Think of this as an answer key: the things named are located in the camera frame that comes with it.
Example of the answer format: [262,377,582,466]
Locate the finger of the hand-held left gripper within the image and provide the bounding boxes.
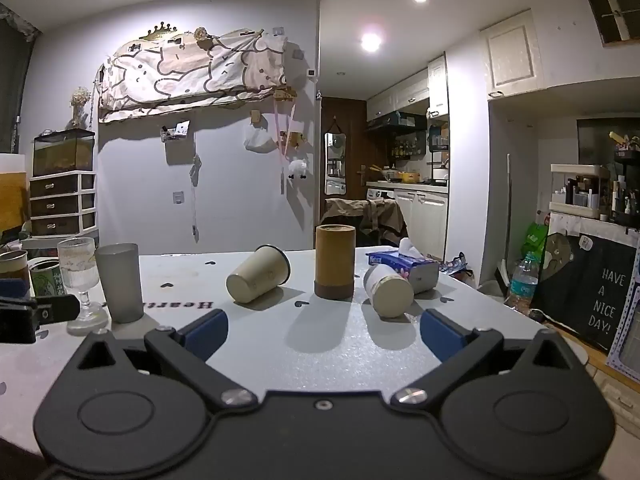
[0,294,81,344]
[0,278,31,302]

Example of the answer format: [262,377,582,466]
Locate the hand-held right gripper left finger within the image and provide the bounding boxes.
[75,308,257,408]

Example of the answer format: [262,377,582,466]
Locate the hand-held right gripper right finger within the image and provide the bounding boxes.
[392,308,586,407]

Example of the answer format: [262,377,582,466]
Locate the beige cup with white sleeve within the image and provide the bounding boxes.
[363,263,415,320]

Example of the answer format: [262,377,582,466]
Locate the beige cup with dark rim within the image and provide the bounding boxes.
[226,244,291,305]

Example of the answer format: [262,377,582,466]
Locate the grey frosted cup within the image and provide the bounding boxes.
[94,243,146,324]

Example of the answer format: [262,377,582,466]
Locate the brown metal can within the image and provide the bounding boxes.
[0,249,30,282]

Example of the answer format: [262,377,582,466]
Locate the green printed can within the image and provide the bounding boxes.
[29,257,66,298]

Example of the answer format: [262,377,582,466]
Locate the ribbed stemmed glass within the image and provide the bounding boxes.
[57,237,109,337]

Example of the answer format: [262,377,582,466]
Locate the blue tissue box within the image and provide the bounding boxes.
[366,237,440,295]

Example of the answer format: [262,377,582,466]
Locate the clear plastic water bottle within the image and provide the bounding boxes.
[506,254,540,312]

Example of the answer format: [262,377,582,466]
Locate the white drawer cabinet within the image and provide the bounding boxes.
[28,170,99,238]

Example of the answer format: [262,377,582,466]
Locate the white kitchen base cabinet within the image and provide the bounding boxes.
[393,189,449,262]

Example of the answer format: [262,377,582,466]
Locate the brown cylindrical canister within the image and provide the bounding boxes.
[314,224,357,301]

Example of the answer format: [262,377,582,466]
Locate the green bag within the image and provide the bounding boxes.
[521,222,550,262]

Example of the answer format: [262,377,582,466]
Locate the chair draped with brown cloth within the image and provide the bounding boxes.
[319,197,409,249]

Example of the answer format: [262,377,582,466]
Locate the glass aquarium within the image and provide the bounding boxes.
[32,128,96,177]

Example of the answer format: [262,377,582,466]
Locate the black lettered cloth panel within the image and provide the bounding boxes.
[529,232,640,354]

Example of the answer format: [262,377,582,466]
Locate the white desktop organiser shelf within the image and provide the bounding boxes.
[549,163,612,219]

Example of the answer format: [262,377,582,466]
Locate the dried flower bouquet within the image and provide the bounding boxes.
[68,87,92,130]

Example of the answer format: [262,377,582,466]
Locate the white plastic bag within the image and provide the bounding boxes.
[243,122,279,154]

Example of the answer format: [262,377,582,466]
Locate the white upper cabinet door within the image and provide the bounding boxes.
[479,9,544,99]

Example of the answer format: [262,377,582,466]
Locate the gold crown ornament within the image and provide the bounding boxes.
[138,22,174,42]

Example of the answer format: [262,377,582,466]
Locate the wall mirror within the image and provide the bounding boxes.
[324,132,349,196]

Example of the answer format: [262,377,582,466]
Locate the white kitchen wall cabinets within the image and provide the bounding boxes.
[366,53,449,124]

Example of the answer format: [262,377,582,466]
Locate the printed cloth wall hanging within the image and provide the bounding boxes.
[97,29,289,124]

